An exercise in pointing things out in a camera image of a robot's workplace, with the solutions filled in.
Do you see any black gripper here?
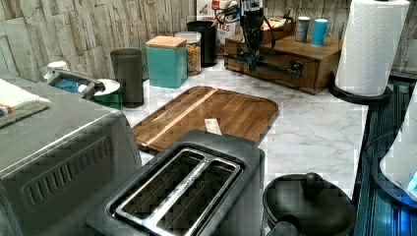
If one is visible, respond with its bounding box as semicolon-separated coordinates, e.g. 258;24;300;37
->
240;8;264;60

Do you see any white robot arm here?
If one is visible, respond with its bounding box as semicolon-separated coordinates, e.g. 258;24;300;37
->
214;0;265;61

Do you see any wooden drawer cabinet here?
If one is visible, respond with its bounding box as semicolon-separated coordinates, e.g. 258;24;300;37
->
226;34;342;92

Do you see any pink snack box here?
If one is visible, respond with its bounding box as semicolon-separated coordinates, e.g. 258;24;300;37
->
262;18;292;30

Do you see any cinnamon cereal box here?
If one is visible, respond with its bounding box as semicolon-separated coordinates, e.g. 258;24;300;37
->
196;0;240;56

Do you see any black utensil holder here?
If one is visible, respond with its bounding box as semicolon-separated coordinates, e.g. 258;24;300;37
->
187;21;217;67

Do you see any grey spice shaker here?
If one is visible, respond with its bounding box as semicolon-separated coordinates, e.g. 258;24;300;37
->
295;17;310;42

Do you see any clear cereal jar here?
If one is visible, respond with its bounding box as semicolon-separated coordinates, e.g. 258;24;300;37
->
174;31;202;76

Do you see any blue spice shaker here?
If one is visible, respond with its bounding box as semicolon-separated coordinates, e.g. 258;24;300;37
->
311;19;328;46

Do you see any teal canister with wooden lid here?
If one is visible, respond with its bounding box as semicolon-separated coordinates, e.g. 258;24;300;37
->
146;35;187;89

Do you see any wooden cutting board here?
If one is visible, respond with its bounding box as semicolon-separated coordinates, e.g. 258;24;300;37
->
133;87;279;152

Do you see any white paper towel roll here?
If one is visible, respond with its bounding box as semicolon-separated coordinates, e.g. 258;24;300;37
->
335;0;410;96

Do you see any dark grey cylindrical cup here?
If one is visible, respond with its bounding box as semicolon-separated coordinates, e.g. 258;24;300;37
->
110;48;145;108

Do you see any black paper towel holder base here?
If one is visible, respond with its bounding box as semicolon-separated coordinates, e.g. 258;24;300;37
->
328;72;393;106

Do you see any black two-slot toaster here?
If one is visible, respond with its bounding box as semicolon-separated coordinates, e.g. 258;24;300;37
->
86;130;265;236

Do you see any black pot with lid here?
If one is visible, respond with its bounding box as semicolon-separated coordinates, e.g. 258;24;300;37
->
263;172;356;236

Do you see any silver toaster oven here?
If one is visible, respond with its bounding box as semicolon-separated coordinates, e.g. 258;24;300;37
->
0;73;142;236

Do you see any white striped dish towel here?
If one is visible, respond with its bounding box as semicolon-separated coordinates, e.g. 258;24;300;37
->
0;80;50;127

